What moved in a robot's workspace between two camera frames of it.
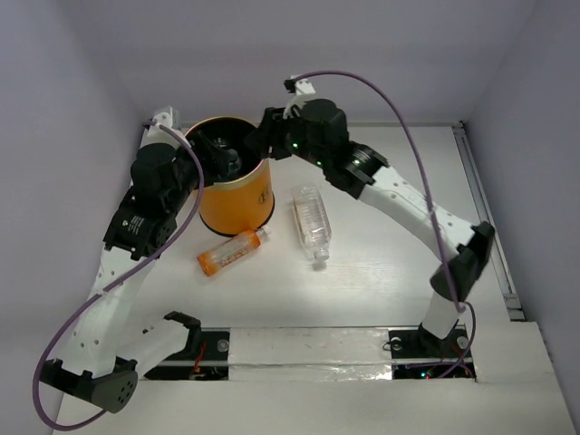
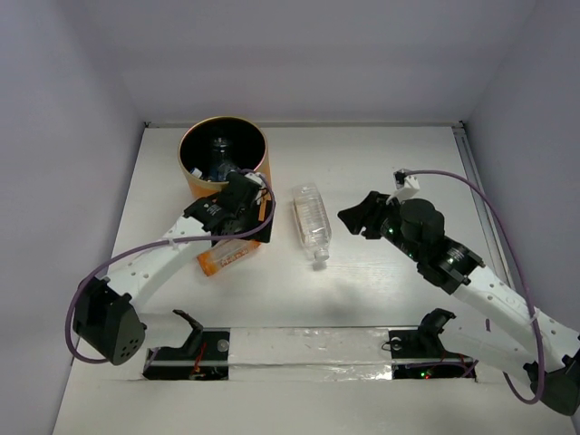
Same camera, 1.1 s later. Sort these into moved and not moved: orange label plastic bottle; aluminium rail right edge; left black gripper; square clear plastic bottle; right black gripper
Moved: right black gripper; left black gripper
Not moved: aluminium rail right edge; orange label plastic bottle; square clear plastic bottle
